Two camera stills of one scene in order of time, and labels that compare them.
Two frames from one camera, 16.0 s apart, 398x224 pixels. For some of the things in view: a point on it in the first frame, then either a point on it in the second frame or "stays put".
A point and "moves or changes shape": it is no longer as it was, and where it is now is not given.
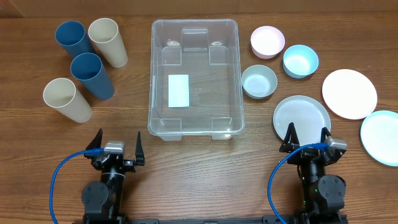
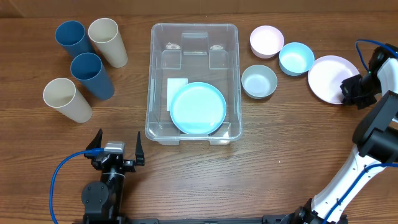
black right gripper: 291,140 to 354,99
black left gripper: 139,155 stays put
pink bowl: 267,42 stays put
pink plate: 349,94 moves or changes shape
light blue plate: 379,136 moves or changes shape
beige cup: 61,94 stays put
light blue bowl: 300,61 moves or changes shape
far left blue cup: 71,35 stays put
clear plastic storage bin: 194,81 stays put
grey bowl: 259,82 stays put
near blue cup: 88,68 stays put
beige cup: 104,32 stays put
